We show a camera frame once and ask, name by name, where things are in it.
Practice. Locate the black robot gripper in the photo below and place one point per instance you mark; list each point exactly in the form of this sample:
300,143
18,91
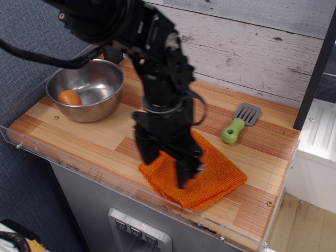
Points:
170,131

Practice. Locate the orange cloth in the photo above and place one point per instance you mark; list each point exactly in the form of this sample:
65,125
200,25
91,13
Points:
220,177

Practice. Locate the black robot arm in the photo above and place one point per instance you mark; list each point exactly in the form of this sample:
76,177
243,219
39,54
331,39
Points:
152,43

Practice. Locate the grey toy fridge cabinet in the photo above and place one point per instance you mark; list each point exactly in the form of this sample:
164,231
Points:
114,218

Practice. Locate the clear acrylic table guard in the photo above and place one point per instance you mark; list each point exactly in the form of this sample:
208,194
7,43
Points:
35,193

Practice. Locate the stainless steel bowl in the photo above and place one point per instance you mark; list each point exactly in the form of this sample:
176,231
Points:
99,85

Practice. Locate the orange toy carrot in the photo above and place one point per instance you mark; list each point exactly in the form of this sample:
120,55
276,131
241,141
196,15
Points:
69,97

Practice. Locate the white toy sink unit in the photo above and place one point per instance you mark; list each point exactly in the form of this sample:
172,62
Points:
311,174

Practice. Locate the yellow tape piece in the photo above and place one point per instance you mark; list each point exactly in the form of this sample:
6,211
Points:
35,246

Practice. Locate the green handled grey toy spatula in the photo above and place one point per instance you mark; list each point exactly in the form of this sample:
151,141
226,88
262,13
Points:
246,115

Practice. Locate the black left frame post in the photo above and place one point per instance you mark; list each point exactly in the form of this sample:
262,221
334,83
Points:
113,55

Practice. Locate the black frame post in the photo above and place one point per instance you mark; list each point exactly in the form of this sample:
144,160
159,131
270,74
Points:
113,55
316,76

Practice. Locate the black right frame post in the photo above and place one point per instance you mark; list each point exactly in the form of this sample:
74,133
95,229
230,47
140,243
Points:
316,76

